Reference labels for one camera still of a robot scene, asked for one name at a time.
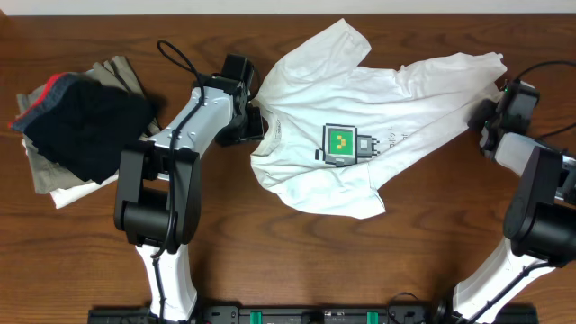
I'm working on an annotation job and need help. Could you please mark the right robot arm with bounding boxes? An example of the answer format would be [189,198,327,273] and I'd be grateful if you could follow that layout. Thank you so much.
[435,79,575,323]

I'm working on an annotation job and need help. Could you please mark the khaki folded garment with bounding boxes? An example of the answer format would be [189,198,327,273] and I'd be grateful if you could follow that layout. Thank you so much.
[10,56,160,194]

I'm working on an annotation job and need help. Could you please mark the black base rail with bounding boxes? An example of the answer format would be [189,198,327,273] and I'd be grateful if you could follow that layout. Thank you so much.
[87,299,540,324]

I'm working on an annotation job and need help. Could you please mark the white graphic t-shirt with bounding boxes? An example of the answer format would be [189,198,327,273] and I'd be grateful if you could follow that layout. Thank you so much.
[251,20,506,219]

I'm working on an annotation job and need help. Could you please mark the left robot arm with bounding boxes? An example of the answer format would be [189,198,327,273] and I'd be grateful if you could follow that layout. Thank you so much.
[114,54,264,323]

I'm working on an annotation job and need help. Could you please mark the black folded garment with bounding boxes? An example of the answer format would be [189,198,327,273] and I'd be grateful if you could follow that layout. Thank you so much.
[9,73,157,184]

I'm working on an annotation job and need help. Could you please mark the white folded garment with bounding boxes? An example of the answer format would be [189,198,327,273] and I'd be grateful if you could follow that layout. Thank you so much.
[22,137,119,209]

